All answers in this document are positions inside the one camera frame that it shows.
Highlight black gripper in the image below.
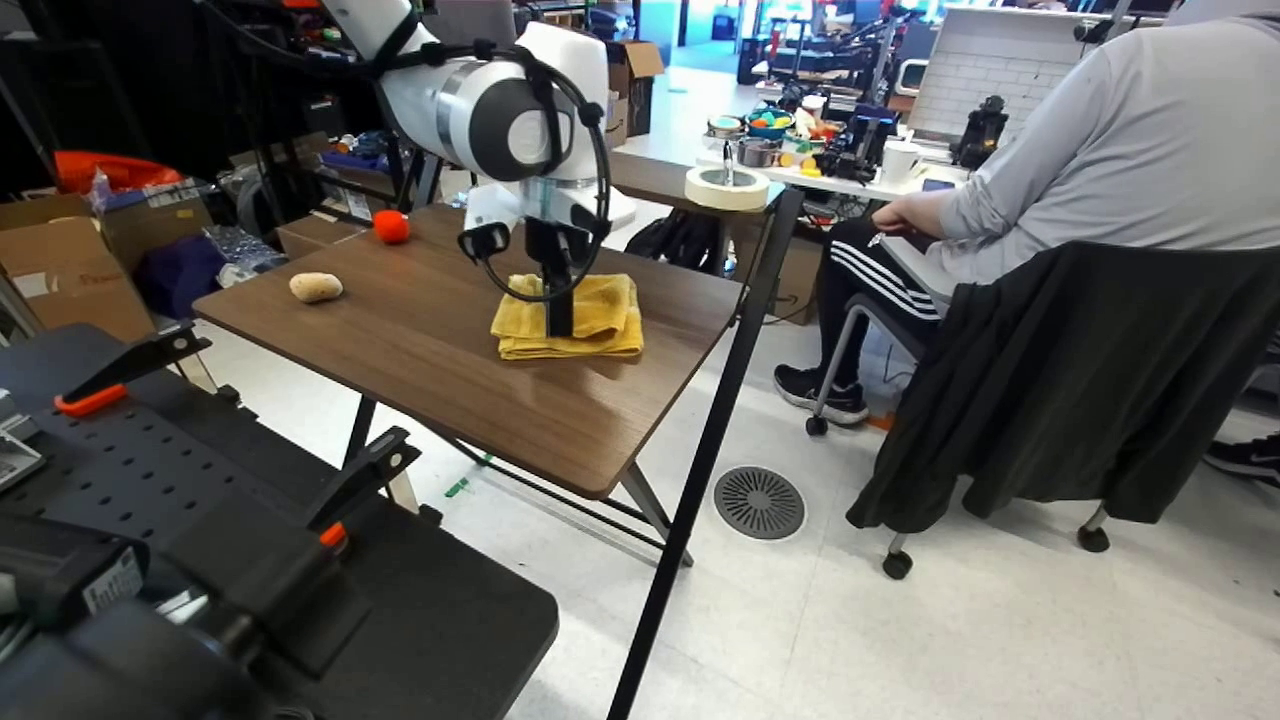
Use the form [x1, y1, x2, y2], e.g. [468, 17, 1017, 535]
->
[518, 214, 599, 341]

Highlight yellow towel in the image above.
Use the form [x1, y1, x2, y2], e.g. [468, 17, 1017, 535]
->
[489, 266, 648, 368]

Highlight beige round potato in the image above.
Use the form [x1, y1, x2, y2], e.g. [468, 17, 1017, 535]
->
[285, 266, 349, 309]

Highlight round floor drain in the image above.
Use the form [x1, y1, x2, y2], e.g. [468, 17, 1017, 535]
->
[706, 459, 806, 545]

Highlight black backpack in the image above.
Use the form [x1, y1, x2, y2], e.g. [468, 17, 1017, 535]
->
[623, 213, 733, 280]

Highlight long grey desk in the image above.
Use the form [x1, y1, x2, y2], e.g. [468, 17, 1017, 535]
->
[602, 122, 934, 214]

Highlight red ball with green tag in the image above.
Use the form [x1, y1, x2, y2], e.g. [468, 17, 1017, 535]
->
[366, 202, 416, 253]

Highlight white tape roll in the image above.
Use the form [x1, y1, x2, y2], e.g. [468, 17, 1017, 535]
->
[681, 161, 774, 214]

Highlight black slanted pole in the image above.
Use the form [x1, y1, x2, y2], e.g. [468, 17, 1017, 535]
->
[602, 183, 810, 720]

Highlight open cardboard box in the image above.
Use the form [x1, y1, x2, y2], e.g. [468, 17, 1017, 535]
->
[602, 34, 669, 139]

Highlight dark blue bag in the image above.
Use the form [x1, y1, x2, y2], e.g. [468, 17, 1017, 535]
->
[129, 226, 233, 321]

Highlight black swivel chair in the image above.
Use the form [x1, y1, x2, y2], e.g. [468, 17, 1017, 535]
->
[798, 301, 1280, 582]

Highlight black bottle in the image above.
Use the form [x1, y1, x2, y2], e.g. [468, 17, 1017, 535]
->
[951, 93, 1011, 175]

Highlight orange red fabric bundle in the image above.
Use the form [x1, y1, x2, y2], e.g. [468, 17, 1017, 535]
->
[49, 145, 188, 195]

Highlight large brown cardboard box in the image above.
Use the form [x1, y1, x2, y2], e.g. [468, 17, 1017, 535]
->
[0, 190, 158, 343]

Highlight white screen panel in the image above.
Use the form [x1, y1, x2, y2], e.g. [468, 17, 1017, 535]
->
[907, 4, 1095, 145]

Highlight person in grey hoodie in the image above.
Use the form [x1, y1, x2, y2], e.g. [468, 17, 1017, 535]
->
[768, 12, 1280, 433]

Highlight black clamp orange handle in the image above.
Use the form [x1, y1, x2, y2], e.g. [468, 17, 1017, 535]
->
[210, 423, 422, 676]
[49, 321, 214, 419]

